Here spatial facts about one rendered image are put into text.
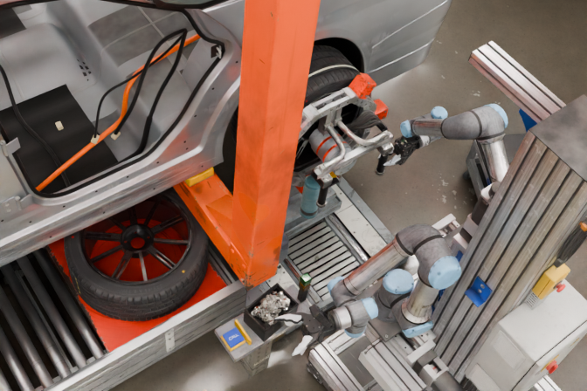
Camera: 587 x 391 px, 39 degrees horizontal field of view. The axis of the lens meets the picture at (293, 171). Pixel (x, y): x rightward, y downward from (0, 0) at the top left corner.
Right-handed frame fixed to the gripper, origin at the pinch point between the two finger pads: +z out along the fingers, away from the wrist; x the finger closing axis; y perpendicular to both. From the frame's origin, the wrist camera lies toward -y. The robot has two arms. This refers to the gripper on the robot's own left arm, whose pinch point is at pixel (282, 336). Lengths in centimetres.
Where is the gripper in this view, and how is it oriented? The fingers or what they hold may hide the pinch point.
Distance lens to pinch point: 283.7
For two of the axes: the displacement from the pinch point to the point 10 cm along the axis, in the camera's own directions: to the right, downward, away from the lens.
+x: -4.0, -6.8, 6.1
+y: -0.4, 6.8, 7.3
